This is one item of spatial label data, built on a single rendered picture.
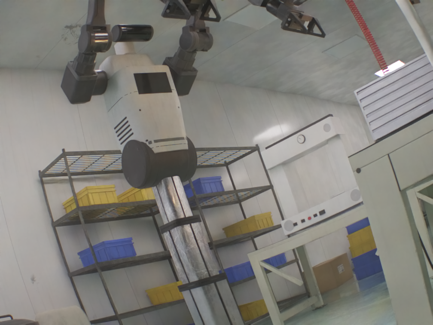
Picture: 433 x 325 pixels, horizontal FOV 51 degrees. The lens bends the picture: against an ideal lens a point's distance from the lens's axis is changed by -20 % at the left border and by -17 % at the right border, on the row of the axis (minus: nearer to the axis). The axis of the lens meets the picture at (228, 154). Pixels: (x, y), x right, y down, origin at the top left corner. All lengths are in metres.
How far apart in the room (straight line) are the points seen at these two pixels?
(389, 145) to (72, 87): 1.15
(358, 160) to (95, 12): 1.07
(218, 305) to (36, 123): 2.94
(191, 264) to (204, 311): 0.17
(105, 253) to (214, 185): 1.53
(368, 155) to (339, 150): 2.84
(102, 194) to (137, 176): 2.12
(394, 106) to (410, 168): 0.12
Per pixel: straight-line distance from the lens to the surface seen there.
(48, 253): 3.86
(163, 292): 4.13
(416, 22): 0.82
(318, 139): 3.72
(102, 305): 4.04
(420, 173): 0.83
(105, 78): 1.78
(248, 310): 4.55
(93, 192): 3.73
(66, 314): 3.37
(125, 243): 3.75
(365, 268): 5.57
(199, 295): 1.63
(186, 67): 1.96
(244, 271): 4.66
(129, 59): 1.87
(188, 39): 1.90
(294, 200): 3.89
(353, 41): 6.68
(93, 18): 1.66
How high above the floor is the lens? 0.64
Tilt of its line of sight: 12 degrees up
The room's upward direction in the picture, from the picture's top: 20 degrees counter-clockwise
